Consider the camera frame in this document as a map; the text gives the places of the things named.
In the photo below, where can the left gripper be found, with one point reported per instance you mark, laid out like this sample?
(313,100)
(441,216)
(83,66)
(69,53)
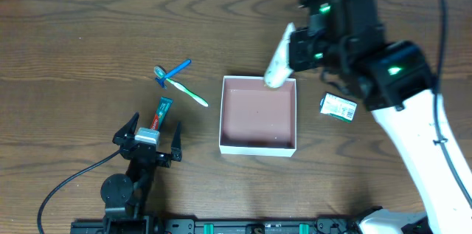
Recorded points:
(148,151)

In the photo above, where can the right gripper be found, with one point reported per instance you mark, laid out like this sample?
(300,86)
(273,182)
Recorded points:
(300,50)

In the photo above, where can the red green toothpaste tube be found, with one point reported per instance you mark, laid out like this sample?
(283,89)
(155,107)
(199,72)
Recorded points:
(164,106)

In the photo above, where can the green white toothbrush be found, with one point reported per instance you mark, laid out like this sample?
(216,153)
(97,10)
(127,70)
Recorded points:
(185,90)

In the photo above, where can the white lotion tube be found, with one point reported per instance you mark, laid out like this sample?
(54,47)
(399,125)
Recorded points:
(278,70)

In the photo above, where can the green white soap box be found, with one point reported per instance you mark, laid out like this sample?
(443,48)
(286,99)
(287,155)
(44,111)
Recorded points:
(338,107)

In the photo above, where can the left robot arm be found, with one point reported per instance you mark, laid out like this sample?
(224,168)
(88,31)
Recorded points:
(125,194)

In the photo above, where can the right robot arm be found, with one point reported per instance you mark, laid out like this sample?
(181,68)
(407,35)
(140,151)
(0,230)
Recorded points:
(395,83)

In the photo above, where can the blue disposable razor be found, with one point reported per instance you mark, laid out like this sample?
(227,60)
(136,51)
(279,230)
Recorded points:
(162,75)

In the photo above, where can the white box with pink interior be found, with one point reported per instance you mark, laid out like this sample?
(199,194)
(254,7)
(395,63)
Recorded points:
(256,120)

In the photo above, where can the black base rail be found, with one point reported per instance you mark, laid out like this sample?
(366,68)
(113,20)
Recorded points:
(190,226)

